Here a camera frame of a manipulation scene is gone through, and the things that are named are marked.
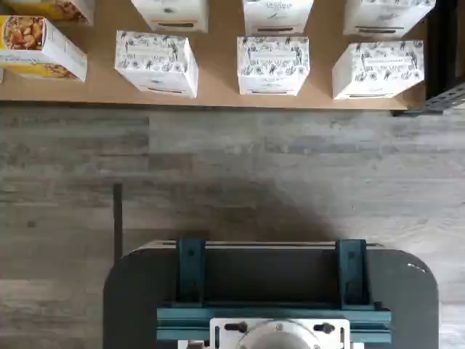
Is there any dark robot base cart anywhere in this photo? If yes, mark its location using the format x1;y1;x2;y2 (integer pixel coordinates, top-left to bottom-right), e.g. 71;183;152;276
103;238;439;349

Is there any white floral print box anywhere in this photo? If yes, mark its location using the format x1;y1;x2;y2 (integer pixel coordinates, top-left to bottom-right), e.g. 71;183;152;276
242;0;314;36
331;39;425;101
342;0;436;40
114;30;199;98
130;0;210;34
236;35;310;97

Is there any yellow white granola box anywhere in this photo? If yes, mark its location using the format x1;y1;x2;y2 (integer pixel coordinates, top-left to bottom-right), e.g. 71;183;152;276
0;15;88;83
0;0;96;26

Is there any thin black pole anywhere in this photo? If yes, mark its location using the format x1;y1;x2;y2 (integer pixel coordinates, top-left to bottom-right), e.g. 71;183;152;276
113;182;123;257

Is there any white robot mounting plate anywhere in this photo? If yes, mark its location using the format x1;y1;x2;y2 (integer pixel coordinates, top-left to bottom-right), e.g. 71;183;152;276
209;316;351;349

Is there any teal clamp bracket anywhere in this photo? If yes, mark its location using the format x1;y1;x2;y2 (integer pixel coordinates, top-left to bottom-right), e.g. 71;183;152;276
177;238;207;305
336;238;368;305

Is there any teal aluminium rail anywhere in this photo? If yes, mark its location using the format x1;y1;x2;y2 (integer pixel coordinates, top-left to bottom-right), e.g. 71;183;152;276
156;300;392;345

